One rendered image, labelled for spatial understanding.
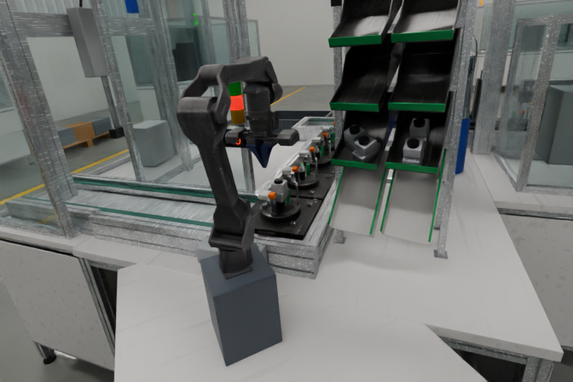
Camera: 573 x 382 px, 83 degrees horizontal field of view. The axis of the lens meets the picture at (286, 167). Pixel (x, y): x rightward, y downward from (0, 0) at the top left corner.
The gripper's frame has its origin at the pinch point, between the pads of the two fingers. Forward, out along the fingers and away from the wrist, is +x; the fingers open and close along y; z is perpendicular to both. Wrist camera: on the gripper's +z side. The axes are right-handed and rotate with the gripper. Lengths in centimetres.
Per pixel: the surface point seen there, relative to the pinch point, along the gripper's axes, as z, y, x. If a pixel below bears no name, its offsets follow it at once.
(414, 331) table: -9, -40, 40
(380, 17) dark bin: 24.5, -26.3, -31.7
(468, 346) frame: -5, -53, 45
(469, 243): 33, -57, 39
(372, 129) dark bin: 26.8, -24.7, -0.6
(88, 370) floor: 0, 113, 126
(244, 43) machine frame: 126, 67, -28
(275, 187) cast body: 18.0, 5.3, 17.9
